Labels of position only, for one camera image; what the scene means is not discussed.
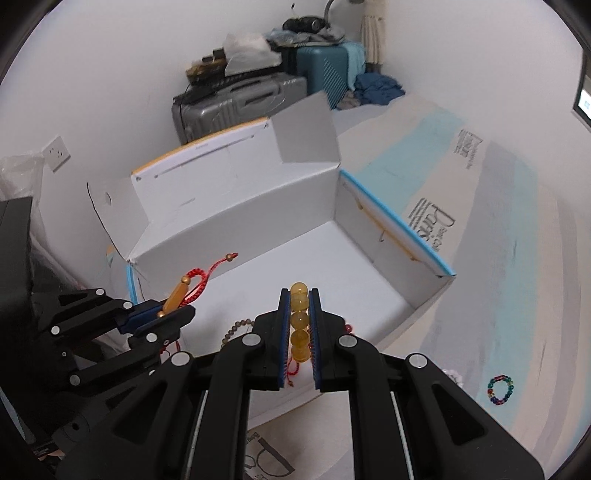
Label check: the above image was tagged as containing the narrow beige curtain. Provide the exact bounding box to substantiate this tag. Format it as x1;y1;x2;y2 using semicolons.
360;0;389;75

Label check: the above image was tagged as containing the white wall socket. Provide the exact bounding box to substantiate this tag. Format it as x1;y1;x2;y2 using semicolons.
44;135;72;172

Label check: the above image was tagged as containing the clear plastic bag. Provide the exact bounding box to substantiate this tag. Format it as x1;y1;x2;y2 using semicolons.
0;150;47;232

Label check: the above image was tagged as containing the grey suitcase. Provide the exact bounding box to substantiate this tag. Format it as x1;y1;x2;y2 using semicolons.
172;73;309;146

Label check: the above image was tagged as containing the black bag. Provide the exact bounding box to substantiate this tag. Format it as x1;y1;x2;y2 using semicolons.
283;16;329;34

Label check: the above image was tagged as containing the blue clothes pile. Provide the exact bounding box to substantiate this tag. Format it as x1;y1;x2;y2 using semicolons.
353;73;407;106

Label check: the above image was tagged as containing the stack of black items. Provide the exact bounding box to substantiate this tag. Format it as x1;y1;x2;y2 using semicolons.
185;48;232;86

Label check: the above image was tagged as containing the multicolour bead bracelet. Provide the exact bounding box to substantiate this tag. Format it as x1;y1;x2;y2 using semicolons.
487;375;515;407

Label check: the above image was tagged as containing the striped bed sheet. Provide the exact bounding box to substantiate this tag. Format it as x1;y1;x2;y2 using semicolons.
245;90;591;480

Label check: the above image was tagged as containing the blue desk lamp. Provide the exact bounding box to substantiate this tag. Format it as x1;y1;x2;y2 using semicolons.
323;0;365;24

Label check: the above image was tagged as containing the yellow bead bracelet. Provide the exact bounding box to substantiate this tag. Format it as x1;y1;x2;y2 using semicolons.
288;282;311;363

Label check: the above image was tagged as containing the teal suitcase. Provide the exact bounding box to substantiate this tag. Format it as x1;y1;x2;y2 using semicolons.
295;42;365;109

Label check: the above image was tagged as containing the white plastic bag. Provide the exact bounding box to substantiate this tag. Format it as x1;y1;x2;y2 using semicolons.
223;33;282;75

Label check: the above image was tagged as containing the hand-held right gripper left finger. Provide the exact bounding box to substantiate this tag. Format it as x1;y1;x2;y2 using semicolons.
55;287;294;480

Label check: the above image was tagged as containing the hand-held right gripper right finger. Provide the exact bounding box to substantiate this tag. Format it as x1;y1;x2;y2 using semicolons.
308;287;543;480

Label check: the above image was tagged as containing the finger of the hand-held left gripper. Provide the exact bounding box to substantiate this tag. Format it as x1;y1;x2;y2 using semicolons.
39;288;164;340
65;306;197;398

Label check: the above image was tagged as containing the printed cardboard box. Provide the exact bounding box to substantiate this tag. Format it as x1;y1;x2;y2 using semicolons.
87;90;458;411

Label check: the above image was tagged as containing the grey cloth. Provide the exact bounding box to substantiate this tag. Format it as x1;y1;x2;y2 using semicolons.
270;25;347;47

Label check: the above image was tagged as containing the wooden bead bracelet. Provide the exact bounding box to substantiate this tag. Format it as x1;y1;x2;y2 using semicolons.
219;318;256;349

